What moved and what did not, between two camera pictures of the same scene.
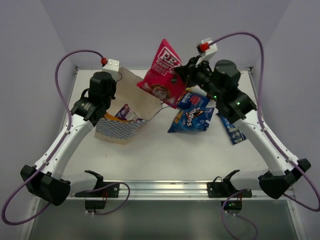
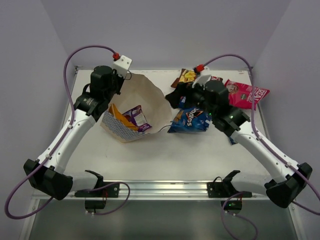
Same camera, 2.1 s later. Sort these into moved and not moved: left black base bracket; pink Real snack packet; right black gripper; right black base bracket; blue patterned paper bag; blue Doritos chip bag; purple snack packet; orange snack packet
Moved: orange snack packet; blue patterned paper bag; pink Real snack packet; right black gripper; purple snack packet
Not moved: right black base bracket; left black base bracket; blue Doritos chip bag
